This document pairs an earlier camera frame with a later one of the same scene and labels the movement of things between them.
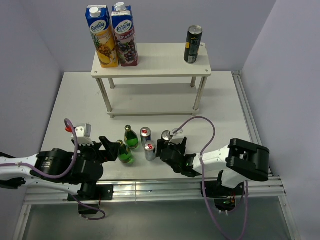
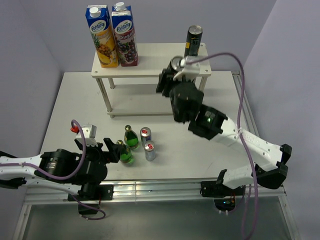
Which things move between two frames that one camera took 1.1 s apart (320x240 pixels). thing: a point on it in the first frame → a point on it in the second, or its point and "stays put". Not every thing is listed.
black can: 166,136 → 174,66
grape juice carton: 125,33 stays put
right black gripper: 161,145 → 164,79
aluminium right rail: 249,116 stays put
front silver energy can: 150,151 stays put
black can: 193,43 stays put
